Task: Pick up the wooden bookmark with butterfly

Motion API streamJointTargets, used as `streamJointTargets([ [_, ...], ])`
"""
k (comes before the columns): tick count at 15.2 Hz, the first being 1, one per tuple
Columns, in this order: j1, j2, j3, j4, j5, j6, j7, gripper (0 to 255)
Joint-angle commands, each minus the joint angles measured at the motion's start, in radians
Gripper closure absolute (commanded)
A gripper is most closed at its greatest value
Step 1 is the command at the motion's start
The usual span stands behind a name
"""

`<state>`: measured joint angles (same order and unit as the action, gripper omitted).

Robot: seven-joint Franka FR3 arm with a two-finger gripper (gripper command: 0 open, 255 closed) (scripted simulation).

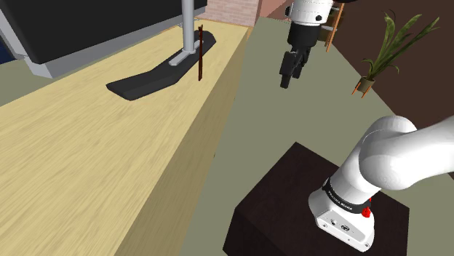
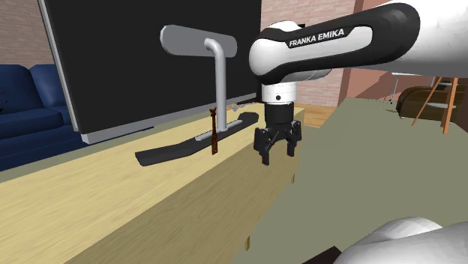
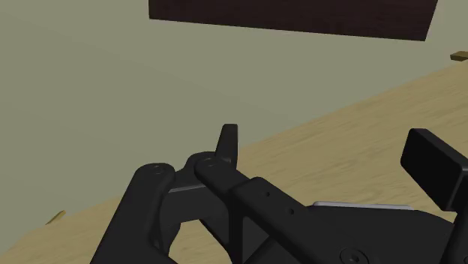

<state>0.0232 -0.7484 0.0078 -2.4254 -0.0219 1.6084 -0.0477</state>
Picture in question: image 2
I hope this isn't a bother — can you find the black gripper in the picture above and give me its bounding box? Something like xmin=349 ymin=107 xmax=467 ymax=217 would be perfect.
xmin=253 ymin=101 xmax=303 ymax=167

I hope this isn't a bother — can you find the small grey object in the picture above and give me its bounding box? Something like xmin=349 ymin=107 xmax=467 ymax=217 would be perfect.
xmin=226 ymin=102 xmax=254 ymax=113

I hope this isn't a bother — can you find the slender brown figure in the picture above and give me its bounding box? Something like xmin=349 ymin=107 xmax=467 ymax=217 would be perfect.
xmin=209 ymin=107 xmax=219 ymax=156

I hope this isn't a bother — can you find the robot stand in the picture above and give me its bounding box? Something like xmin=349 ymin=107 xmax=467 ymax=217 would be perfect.
xmin=301 ymin=245 xmax=344 ymax=264

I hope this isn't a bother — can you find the dark brown rounded chest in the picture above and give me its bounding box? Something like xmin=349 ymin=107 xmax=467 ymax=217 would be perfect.
xmin=395 ymin=85 xmax=468 ymax=124

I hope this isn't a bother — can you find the large black television with stand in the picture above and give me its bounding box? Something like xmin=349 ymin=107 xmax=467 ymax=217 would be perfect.
xmin=37 ymin=0 xmax=263 ymax=167

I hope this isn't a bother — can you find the light wooden low cabinet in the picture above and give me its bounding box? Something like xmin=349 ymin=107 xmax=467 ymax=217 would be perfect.
xmin=0 ymin=103 xmax=305 ymax=264

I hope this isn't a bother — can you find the blue sofa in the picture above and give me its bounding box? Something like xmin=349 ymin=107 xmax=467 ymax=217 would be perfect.
xmin=0 ymin=64 xmax=89 ymax=173

